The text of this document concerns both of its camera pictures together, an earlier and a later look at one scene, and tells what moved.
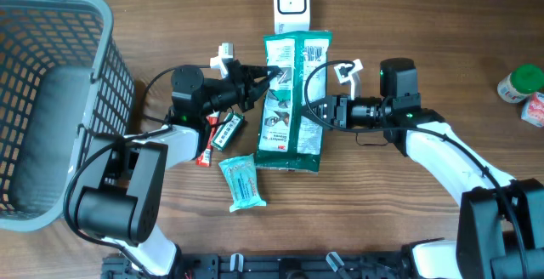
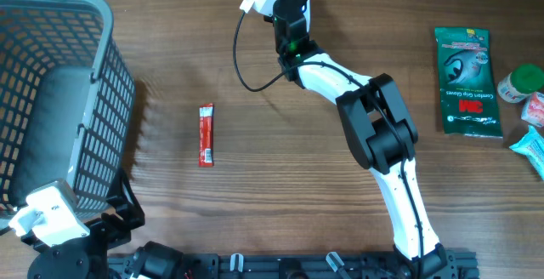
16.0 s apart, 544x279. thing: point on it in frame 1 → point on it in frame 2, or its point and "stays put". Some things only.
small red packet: (204, 159) stays put
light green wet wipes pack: (240, 175) → (531, 147)
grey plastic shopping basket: (64, 82) stays put
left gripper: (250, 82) → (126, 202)
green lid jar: (524, 81) stays put
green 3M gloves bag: (286, 139) → (467, 89)
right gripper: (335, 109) → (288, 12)
